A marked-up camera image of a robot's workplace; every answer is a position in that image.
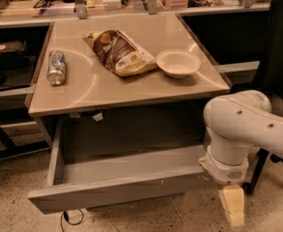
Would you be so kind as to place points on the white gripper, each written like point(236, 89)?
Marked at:
point(226, 172)

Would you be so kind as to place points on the grey top drawer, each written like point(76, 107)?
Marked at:
point(115, 187)

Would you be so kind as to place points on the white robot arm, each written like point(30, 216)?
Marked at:
point(243, 134)

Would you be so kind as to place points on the grey drawer cabinet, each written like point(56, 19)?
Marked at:
point(91, 91)

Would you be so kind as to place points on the black office chair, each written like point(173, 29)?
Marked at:
point(269, 75)

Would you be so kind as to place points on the white paper bowl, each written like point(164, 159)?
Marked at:
point(178, 63)

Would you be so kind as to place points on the brown yellow chip bag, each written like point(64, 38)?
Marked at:
point(119, 53)

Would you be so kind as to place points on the silver drink can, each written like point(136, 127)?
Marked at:
point(56, 73)

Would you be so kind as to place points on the black desk leg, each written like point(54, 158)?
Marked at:
point(9, 117)

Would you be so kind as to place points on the grey metal post left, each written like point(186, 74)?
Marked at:
point(80, 9)

